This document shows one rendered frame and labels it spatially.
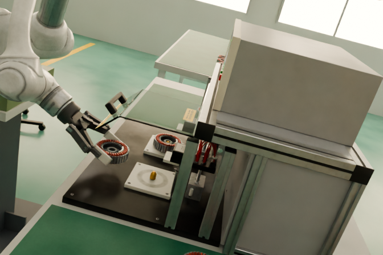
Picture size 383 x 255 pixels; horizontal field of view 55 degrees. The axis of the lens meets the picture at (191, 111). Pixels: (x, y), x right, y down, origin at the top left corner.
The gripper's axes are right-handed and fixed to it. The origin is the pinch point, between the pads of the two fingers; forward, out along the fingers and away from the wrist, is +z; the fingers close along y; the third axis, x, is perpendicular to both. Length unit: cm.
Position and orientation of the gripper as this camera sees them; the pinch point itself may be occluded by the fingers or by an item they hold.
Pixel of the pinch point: (111, 150)
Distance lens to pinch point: 124.2
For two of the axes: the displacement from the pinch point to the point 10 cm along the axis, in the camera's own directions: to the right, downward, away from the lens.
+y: -1.3, 3.4, -9.3
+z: 7.2, 6.8, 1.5
